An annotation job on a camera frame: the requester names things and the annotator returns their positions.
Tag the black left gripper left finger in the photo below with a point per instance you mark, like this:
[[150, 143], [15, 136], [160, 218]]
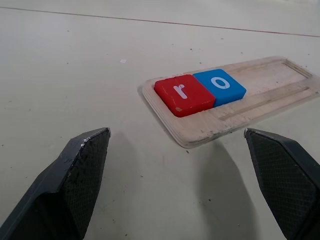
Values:
[[75, 180]]

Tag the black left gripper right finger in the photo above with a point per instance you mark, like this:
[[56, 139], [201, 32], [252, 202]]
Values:
[[287, 182]]

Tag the wooden letter tray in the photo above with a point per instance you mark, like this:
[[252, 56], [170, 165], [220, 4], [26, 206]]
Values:
[[252, 105]]

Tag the blue letter o tile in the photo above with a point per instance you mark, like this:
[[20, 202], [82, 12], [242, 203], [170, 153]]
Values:
[[220, 86]]

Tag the red letter r tile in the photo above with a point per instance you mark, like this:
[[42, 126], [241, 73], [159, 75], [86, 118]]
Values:
[[183, 93]]

